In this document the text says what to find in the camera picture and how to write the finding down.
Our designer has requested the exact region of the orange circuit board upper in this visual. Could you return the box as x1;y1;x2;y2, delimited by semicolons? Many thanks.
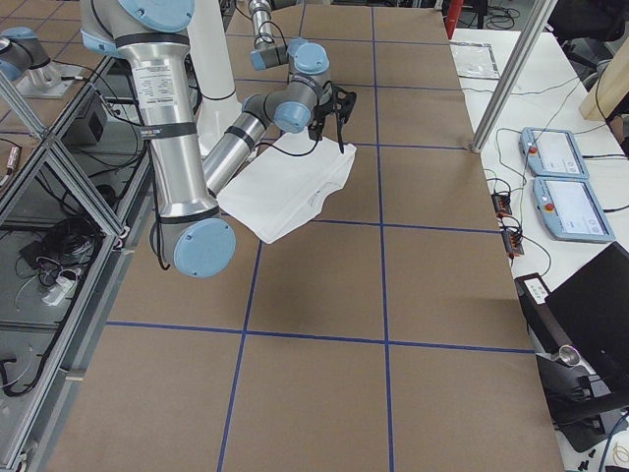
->
491;193;513;217

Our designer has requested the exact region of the clear plastic document sleeve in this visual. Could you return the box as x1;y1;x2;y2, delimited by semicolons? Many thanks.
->
450;41;500;80

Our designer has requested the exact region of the white long-sleeve printed shirt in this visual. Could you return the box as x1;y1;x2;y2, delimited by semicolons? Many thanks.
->
218;131;356;244

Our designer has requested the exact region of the lower blue teach pendant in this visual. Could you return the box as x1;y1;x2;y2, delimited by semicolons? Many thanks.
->
533;177;615;243

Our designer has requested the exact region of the upper blue teach pendant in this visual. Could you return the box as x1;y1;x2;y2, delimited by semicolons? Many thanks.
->
520;127;589;180

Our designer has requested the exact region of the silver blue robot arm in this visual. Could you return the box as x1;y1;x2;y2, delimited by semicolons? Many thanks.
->
247;0;297;71
81;1;357;278

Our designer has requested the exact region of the wooden plank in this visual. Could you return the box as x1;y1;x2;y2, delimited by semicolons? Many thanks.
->
580;38;628;121

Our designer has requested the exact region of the orange circuit board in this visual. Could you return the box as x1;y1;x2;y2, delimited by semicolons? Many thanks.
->
491;193;513;217
501;229;524;259

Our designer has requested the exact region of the aluminium frame rail structure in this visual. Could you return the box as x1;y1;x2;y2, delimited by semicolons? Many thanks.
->
1;59;152;471

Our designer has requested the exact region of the orange circuit board lower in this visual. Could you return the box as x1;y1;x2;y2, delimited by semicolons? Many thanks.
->
501;229;524;259

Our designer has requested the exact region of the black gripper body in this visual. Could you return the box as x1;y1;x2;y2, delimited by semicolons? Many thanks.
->
308;85;357;140

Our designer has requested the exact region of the aluminium frame post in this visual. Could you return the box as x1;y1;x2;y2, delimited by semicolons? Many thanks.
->
470;0;557;153

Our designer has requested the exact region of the black laptop computer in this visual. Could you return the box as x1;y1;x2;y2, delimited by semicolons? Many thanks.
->
515;242;628;452

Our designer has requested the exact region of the blue teach pendant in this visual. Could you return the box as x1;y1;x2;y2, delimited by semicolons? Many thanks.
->
533;177;615;243
520;127;589;180

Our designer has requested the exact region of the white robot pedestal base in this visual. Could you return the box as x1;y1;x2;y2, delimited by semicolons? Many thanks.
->
188;0;241;156

